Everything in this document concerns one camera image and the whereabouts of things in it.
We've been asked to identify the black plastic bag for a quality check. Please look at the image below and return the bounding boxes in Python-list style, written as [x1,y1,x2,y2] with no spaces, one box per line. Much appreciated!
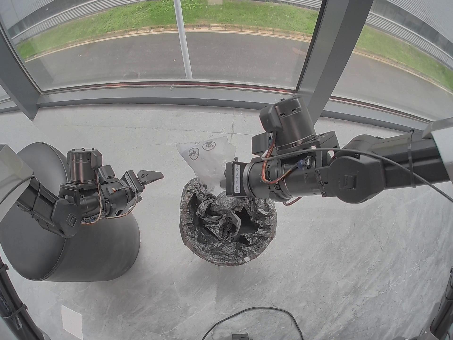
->
[179,177,277,267]

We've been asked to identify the window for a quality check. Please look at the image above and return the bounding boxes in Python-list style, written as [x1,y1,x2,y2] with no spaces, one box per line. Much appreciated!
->
[0,0,453,127]

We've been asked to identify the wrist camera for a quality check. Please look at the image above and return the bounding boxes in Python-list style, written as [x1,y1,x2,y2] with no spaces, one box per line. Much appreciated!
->
[98,165,116,183]
[251,132,275,157]

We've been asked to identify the black cable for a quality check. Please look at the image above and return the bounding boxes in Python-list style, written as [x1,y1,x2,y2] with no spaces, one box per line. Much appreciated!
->
[311,148,453,203]
[201,306,303,340]

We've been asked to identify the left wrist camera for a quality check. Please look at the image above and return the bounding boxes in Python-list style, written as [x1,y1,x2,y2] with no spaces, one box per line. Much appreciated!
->
[98,165,116,183]

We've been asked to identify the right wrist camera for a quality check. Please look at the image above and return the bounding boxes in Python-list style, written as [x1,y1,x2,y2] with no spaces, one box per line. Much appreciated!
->
[251,132,275,157]

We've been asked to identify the dark grey round chair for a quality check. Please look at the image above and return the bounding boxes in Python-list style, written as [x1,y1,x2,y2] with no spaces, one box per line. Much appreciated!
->
[0,141,142,282]

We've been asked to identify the clear printed wrapper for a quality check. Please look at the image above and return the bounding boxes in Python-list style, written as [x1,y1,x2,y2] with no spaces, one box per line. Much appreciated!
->
[176,136,237,191]

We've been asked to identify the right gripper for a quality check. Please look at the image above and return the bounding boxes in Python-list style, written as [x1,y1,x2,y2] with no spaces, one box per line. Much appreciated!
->
[224,157,289,205]

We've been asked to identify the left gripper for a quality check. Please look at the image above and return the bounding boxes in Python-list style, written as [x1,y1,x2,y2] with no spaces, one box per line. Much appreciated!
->
[98,169,164,217]

